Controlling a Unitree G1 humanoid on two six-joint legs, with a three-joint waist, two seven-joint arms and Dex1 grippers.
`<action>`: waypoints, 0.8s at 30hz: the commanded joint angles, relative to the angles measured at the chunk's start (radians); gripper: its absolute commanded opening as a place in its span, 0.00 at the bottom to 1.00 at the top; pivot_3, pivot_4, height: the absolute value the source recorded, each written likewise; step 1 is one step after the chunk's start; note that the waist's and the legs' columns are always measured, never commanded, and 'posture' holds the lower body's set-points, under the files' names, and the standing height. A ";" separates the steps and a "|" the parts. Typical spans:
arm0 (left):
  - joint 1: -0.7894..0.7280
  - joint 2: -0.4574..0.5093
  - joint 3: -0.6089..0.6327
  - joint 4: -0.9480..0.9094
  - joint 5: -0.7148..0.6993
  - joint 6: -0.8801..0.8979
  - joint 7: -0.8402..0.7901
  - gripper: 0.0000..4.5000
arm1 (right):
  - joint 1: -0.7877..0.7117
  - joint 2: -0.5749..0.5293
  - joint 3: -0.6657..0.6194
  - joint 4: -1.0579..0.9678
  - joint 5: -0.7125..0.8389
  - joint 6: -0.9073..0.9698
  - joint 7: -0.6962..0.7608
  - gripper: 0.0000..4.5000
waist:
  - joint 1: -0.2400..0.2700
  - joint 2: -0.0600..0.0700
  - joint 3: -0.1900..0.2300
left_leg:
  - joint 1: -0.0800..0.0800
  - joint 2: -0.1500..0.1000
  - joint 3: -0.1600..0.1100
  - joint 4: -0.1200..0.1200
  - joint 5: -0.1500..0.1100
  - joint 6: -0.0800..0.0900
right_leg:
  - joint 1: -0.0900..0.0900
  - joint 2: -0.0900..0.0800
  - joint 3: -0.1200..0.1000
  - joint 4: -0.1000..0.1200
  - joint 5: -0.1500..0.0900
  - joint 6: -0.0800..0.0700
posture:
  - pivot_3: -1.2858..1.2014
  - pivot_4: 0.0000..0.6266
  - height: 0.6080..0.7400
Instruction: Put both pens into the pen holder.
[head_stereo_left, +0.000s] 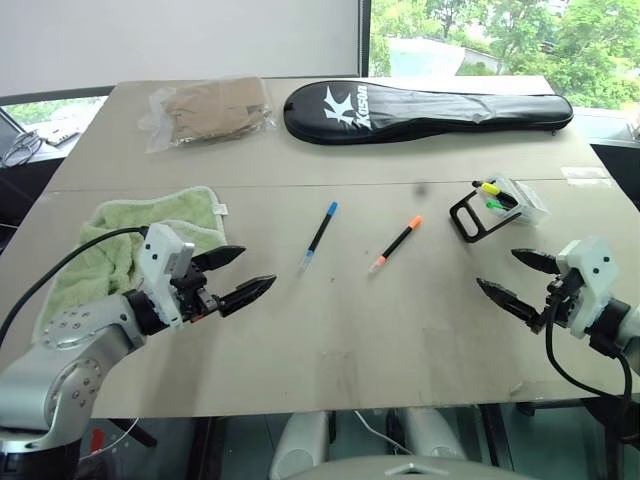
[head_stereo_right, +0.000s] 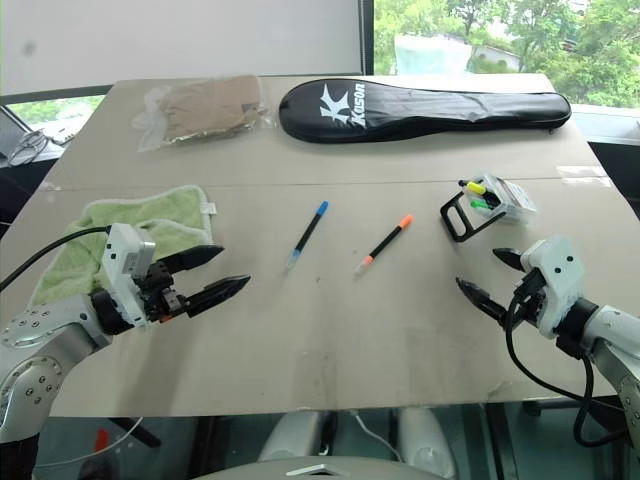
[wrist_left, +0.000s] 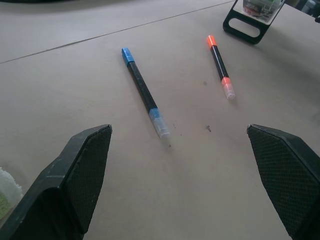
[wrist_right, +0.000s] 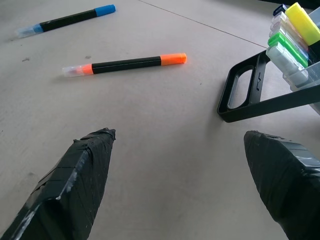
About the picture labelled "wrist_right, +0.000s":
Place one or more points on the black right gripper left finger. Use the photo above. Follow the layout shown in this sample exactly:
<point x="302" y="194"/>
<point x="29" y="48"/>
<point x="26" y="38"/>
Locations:
<point x="75" y="185"/>

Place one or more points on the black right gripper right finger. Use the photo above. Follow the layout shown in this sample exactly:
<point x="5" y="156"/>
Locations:
<point x="282" y="175"/>

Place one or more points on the clear plastic holder tray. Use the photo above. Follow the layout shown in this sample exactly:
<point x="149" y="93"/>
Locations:
<point x="311" y="77"/>

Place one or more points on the grey highlighter marker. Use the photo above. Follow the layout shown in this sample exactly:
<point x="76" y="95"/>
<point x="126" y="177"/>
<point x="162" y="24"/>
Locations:
<point x="283" y="61"/>

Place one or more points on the orange highlighter marker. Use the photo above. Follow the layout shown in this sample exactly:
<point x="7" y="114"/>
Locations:
<point x="125" y="65"/>

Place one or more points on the black plastic tray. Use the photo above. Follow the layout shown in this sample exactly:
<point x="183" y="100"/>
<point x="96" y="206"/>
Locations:
<point x="252" y="95"/>

